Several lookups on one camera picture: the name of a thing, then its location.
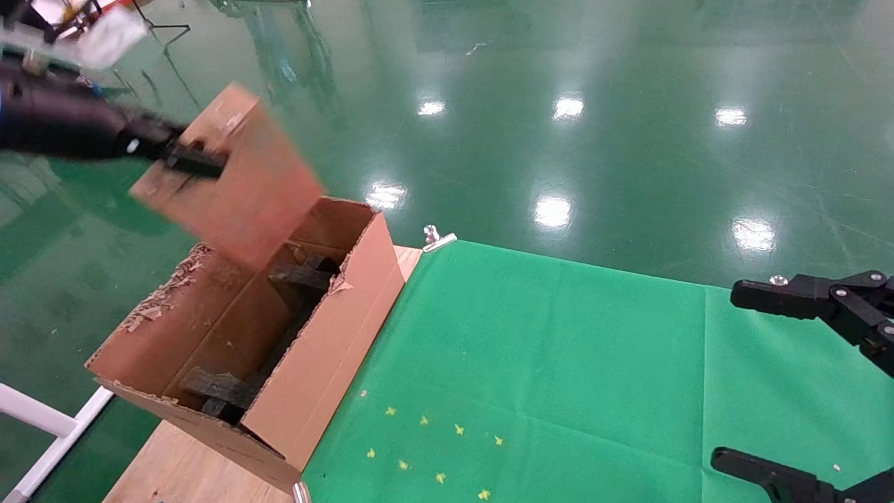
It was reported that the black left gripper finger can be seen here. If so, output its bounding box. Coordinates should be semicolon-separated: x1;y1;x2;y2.
161;140;229;179

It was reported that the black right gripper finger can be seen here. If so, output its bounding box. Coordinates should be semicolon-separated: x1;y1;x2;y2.
710;447;894;503
730;271;894;378

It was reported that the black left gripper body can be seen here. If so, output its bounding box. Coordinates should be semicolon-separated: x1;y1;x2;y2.
0;63;182;163

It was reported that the small brown cardboard box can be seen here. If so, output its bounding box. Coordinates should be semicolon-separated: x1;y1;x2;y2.
129;82;325;270

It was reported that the large open cardboard carton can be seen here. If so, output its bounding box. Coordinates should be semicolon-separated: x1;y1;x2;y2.
85;197;407;493

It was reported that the black foam block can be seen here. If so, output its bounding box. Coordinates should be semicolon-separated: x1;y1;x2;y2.
268;245;344;294
182;367;261;424

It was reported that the green cloth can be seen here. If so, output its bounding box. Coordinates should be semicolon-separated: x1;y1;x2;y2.
302;239;894;503

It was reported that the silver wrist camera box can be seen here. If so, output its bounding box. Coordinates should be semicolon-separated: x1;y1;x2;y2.
73;8;151;71

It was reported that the white pipe frame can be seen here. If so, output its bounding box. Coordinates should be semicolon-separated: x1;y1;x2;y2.
0;383;114;503

